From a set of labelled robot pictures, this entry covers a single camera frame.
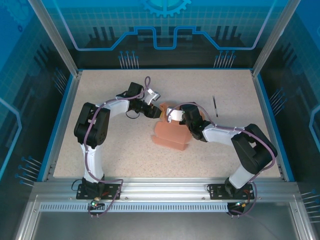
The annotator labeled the orange paper box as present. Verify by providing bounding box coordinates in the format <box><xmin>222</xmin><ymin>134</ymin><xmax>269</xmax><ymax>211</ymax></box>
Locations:
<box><xmin>150</xmin><ymin>101</ymin><xmax>208</xmax><ymax>152</ymax></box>

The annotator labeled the black pen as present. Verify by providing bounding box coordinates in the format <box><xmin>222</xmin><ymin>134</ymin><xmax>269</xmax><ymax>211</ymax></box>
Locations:
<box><xmin>212</xmin><ymin>95</ymin><xmax>220</xmax><ymax>118</ymax></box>

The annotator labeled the grey metal shelf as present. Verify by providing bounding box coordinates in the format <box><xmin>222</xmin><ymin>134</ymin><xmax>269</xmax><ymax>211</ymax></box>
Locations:
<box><xmin>14</xmin><ymin>194</ymin><xmax>316</xmax><ymax>240</ymax></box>

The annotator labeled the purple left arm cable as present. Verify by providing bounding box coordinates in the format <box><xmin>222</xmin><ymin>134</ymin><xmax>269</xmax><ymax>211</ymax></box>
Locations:
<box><xmin>83</xmin><ymin>76</ymin><xmax>152</xmax><ymax>219</ymax></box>

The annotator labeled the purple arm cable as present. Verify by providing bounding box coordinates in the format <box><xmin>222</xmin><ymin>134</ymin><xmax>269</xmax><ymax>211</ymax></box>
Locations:
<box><xmin>166</xmin><ymin>101</ymin><xmax>278</xmax><ymax>219</ymax></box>
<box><xmin>83</xmin><ymin>76</ymin><xmax>152</xmax><ymax>219</ymax></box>

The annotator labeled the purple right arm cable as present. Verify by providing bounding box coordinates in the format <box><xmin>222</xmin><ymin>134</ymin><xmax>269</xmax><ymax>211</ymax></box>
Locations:
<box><xmin>166</xmin><ymin>101</ymin><xmax>278</xmax><ymax>219</ymax></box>

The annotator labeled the aluminium mounting rail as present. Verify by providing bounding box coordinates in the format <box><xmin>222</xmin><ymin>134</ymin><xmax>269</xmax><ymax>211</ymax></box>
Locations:
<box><xmin>32</xmin><ymin>176</ymin><xmax>298</xmax><ymax>201</ymax></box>

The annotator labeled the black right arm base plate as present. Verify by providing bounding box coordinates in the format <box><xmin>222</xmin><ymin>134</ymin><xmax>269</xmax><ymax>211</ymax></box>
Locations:
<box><xmin>208</xmin><ymin>183</ymin><xmax>260</xmax><ymax>201</ymax></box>

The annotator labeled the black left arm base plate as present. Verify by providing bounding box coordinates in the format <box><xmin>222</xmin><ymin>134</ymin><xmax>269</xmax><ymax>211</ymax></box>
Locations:
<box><xmin>76</xmin><ymin>182</ymin><xmax>122</xmax><ymax>201</ymax></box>

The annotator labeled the slotted grey cable duct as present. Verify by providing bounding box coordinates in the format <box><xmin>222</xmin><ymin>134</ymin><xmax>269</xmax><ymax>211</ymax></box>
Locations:
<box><xmin>38</xmin><ymin>202</ymin><xmax>241</xmax><ymax>213</ymax></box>

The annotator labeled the cable connector with green light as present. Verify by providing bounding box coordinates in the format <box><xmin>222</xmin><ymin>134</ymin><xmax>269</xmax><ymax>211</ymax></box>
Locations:
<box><xmin>90</xmin><ymin>197</ymin><xmax>105</xmax><ymax>210</ymax></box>
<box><xmin>233</xmin><ymin>199</ymin><xmax>252</xmax><ymax>210</ymax></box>

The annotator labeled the aluminium frame post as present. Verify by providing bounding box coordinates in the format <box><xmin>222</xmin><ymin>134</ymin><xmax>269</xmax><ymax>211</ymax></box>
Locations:
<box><xmin>251</xmin><ymin>0</ymin><xmax>298</xmax><ymax>78</ymax></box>
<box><xmin>27</xmin><ymin>0</ymin><xmax>84</xmax><ymax>78</ymax></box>

